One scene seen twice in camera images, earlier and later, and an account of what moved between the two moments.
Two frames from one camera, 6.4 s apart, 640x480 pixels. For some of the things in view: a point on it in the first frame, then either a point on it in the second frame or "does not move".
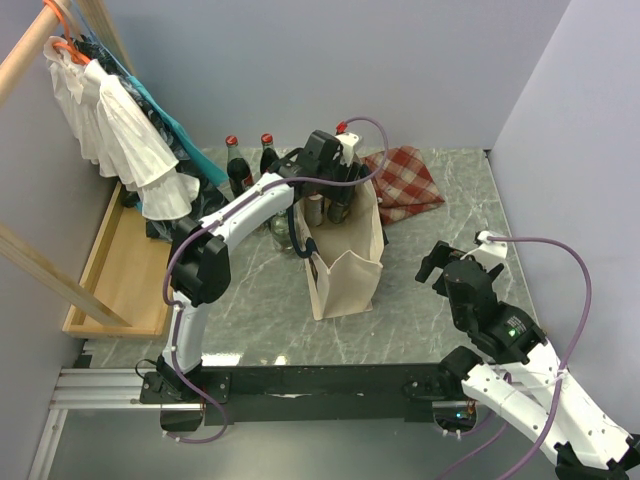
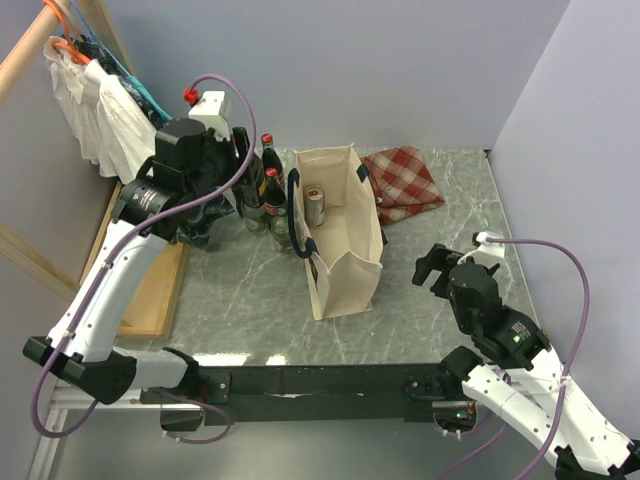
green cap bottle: (281, 229) does not move
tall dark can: (337, 211) to (252, 182)
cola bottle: (268, 153) does not move
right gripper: (440, 251) does not move
